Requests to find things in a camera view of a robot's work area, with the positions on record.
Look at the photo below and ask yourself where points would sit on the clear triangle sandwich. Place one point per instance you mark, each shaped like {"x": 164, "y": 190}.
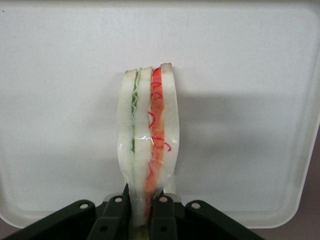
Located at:
{"x": 142, "y": 125}

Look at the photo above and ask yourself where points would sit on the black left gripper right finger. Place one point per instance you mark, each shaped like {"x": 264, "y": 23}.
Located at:
{"x": 162, "y": 220}

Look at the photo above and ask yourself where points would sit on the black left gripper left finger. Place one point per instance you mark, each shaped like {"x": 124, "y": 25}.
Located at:
{"x": 112, "y": 220}

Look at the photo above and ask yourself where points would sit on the white rounded plastic tray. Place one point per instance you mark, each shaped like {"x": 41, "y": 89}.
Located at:
{"x": 50, "y": 100}

